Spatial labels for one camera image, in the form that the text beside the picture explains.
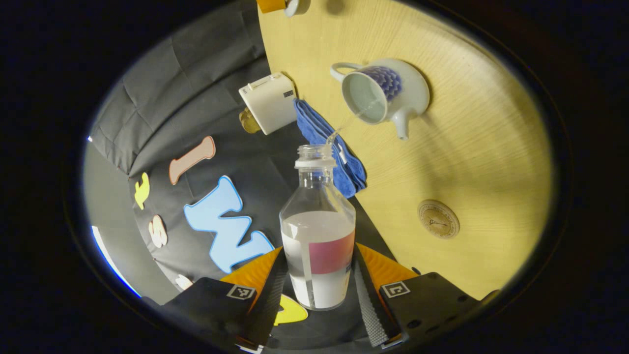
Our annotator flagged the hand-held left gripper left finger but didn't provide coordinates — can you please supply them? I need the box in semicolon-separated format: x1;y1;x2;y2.
162;246;290;352

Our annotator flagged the round wooden coaster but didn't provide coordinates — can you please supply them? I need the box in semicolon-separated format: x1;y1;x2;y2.
417;199;460;240

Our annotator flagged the clear water bottle pink label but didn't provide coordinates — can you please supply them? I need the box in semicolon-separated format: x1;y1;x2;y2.
279;144;356;311

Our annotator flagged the white toaster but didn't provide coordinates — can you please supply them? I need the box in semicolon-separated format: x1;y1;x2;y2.
238;72;298;136

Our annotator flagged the brown toast slice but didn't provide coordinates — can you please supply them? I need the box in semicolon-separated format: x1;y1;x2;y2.
239;108;262;134

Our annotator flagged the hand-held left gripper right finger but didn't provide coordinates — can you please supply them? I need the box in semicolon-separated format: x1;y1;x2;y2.
354;242;500;349

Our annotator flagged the folded blue towel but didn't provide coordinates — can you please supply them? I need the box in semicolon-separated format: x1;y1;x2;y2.
294;98;367;199

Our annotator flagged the black backdrop cloth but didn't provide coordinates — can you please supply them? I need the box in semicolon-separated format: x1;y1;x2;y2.
88;0;394;351

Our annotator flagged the white blue-patterned teacup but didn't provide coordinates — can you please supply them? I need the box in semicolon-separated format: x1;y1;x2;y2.
330;58;430;141

